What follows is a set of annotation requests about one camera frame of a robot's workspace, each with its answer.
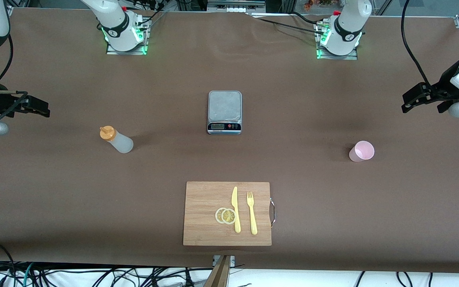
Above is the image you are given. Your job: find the yellow plastic fork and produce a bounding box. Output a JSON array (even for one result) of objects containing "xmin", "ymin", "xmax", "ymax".
[{"xmin": 247, "ymin": 191, "xmax": 258, "ymax": 235}]

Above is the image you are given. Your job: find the wooden post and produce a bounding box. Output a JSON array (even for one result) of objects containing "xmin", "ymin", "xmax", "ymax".
[{"xmin": 205, "ymin": 255, "xmax": 232, "ymax": 287}]

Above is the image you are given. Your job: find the pink plastic cup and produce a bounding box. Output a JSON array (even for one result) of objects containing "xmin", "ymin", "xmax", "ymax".
[{"xmin": 349, "ymin": 140, "xmax": 375, "ymax": 163}]

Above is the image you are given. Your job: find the metal table bracket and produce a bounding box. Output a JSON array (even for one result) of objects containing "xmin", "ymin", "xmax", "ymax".
[{"xmin": 212, "ymin": 255, "xmax": 235, "ymax": 267}]

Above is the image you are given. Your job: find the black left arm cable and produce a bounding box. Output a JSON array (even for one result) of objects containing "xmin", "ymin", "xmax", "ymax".
[{"xmin": 401, "ymin": 0, "xmax": 431, "ymax": 88}]

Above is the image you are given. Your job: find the black cable across table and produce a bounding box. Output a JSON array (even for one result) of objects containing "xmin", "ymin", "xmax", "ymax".
[{"xmin": 253, "ymin": 15, "xmax": 326, "ymax": 35}]

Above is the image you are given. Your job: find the wooden cutting board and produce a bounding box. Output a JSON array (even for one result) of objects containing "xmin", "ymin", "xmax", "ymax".
[{"xmin": 183, "ymin": 181, "xmax": 272, "ymax": 246}]

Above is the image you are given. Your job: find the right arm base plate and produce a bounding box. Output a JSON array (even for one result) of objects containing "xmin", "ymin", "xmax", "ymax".
[{"xmin": 106, "ymin": 18, "xmax": 150, "ymax": 55}]

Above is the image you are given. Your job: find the silver digital kitchen scale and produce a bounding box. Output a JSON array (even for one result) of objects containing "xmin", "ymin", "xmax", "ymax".
[{"xmin": 207, "ymin": 90, "xmax": 242, "ymax": 135}]

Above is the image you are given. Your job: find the grey power strip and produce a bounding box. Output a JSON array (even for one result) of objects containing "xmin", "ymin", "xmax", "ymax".
[{"xmin": 208, "ymin": 0, "xmax": 266, "ymax": 13}]

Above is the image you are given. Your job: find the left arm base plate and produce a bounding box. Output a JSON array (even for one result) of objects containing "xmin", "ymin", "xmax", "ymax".
[{"xmin": 316, "ymin": 22, "xmax": 358, "ymax": 60}]

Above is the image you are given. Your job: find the teal floor cable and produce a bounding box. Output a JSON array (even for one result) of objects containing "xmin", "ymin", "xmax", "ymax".
[{"xmin": 22, "ymin": 262, "xmax": 35, "ymax": 287}]

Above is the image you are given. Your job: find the yellow plastic knife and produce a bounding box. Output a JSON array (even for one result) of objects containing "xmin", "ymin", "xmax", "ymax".
[{"xmin": 231, "ymin": 186, "xmax": 241, "ymax": 234}]

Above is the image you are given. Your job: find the translucent sauce bottle orange cap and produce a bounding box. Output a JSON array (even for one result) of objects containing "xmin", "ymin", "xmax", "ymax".
[{"xmin": 100, "ymin": 126, "xmax": 134, "ymax": 154}]

